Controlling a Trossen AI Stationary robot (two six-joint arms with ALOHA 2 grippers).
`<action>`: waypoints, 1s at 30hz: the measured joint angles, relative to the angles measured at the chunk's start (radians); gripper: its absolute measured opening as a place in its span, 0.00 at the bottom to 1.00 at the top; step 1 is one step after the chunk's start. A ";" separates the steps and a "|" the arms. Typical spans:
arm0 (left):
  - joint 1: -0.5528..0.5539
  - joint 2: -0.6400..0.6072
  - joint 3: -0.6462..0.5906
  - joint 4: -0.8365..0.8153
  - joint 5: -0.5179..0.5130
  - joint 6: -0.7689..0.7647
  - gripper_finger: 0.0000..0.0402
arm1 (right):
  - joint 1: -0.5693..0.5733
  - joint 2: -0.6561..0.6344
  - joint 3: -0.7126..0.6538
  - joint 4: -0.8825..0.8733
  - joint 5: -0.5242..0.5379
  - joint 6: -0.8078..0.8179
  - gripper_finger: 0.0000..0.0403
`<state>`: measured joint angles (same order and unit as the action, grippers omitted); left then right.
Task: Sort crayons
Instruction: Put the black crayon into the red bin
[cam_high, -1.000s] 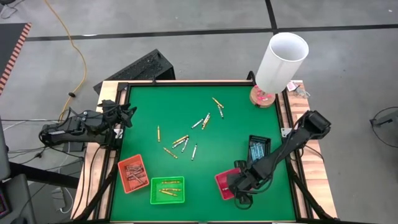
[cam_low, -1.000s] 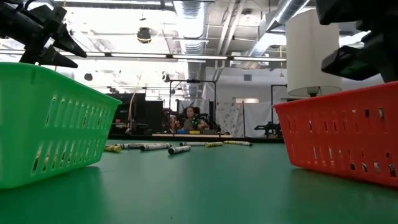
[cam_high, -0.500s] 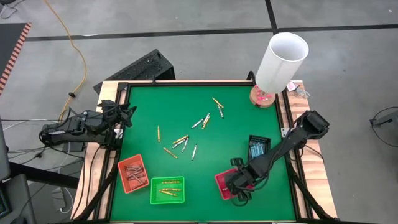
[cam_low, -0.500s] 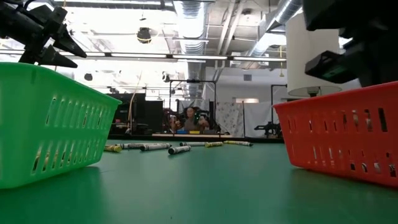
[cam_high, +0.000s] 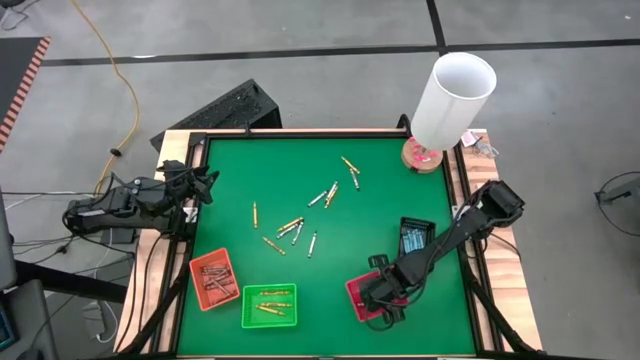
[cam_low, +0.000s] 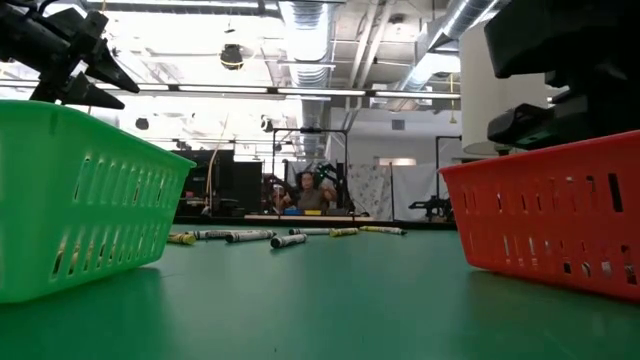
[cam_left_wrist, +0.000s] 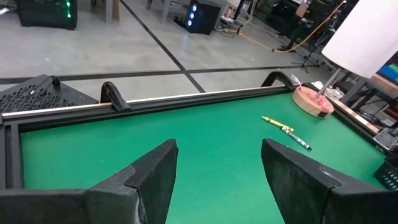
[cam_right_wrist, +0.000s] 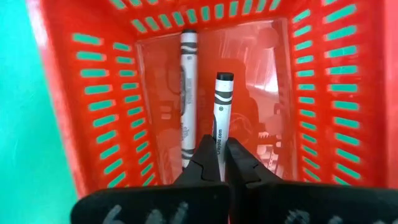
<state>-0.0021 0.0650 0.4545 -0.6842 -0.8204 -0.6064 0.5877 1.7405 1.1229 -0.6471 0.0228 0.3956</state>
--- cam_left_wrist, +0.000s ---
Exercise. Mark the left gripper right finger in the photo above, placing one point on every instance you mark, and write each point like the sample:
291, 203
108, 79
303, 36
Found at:
295, 193

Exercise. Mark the yellow crayon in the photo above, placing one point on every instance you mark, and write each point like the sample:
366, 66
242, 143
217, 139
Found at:
277, 124

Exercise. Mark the grey metal bracket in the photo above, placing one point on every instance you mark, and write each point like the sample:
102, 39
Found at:
387, 140

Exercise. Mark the black computer with green lights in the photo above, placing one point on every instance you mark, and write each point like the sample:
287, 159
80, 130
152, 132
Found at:
46, 15

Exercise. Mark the black computer with blue lights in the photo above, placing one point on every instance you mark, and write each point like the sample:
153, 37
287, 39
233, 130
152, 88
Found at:
202, 18

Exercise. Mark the white lampshade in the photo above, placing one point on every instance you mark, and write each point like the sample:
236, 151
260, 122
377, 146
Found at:
363, 37

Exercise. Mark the metal lamp stem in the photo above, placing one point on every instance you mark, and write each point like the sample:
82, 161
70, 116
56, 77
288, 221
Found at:
328, 83

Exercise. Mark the small pink blob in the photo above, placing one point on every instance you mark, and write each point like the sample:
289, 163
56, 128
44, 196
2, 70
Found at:
302, 89
327, 107
318, 99

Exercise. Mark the green table mat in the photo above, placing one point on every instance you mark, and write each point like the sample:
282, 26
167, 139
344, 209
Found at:
155, 140

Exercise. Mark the wooden board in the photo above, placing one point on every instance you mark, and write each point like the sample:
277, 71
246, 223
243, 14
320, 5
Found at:
116, 9

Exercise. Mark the black tripod stand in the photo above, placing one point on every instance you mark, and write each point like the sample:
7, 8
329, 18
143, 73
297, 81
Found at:
312, 51

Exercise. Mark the grey table leg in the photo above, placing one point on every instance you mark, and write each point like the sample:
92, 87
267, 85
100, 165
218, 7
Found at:
109, 11

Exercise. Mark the round wooden lamp base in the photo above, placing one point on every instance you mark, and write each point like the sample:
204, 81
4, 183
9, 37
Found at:
306, 104

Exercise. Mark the wooden background workbench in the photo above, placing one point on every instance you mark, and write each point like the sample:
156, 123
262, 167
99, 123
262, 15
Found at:
385, 86

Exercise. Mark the black frame clamp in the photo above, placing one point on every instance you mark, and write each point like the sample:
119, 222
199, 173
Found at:
278, 74
113, 98

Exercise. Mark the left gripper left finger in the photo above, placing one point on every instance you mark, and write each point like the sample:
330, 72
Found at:
149, 193

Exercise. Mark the white crayon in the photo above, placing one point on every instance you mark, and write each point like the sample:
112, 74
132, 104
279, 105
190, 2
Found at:
296, 138

